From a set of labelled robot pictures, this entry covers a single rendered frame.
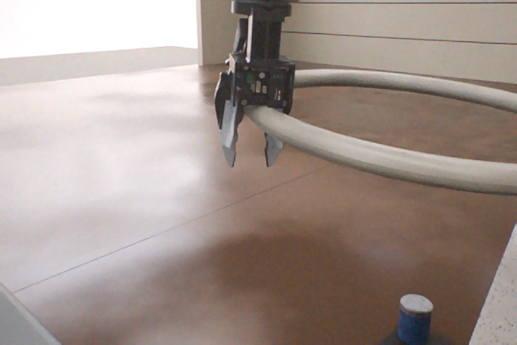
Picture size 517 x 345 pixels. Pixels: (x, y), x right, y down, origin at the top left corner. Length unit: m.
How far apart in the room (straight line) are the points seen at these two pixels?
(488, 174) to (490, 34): 6.87
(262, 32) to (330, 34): 8.01
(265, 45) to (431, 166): 0.22
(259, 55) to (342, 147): 0.16
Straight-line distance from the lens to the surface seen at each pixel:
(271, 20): 0.56
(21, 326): 0.46
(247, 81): 0.57
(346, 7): 8.35
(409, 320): 1.75
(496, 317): 0.82
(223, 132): 0.64
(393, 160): 0.48
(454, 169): 0.48
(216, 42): 8.55
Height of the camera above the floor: 1.10
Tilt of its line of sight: 18 degrees down
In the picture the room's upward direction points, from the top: straight up
